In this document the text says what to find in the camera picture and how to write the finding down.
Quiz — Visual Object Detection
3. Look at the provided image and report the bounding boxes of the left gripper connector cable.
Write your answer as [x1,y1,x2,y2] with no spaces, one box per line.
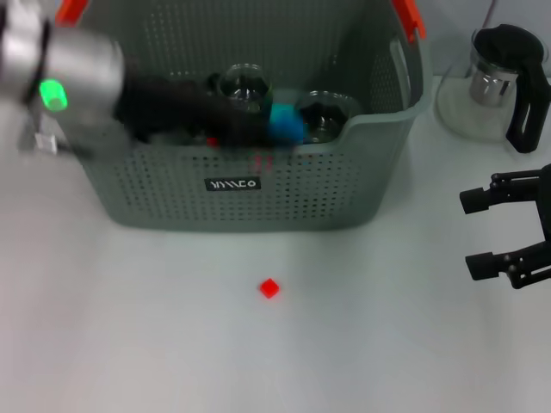
[19,128,94,159]

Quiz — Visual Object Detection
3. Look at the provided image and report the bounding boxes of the grey perforated storage basket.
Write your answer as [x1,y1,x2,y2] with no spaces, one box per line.
[55,0,434,236]

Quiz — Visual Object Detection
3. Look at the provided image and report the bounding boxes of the blue toy brick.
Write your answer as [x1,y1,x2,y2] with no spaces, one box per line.
[267,112,306,145]

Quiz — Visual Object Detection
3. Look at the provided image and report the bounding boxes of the glass teacup with black sleeve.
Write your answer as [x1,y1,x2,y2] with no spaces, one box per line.
[296,89,362,145]
[207,63,275,114]

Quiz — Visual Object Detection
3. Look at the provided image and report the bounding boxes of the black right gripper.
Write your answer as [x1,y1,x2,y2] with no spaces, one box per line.
[459,163,551,290]

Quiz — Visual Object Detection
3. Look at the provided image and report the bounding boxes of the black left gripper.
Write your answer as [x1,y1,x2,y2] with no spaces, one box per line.
[114,75,273,150]

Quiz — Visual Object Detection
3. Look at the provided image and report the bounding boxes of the orange basket handle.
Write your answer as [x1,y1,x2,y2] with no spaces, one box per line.
[55,0,427,44]

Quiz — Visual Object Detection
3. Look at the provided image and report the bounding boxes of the small red square brick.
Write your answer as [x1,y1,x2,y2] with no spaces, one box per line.
[259,278,281,299]

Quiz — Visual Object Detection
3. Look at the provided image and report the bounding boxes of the glass pitcher with black handle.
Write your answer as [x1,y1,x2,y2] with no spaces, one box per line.
[434,23,551,155]

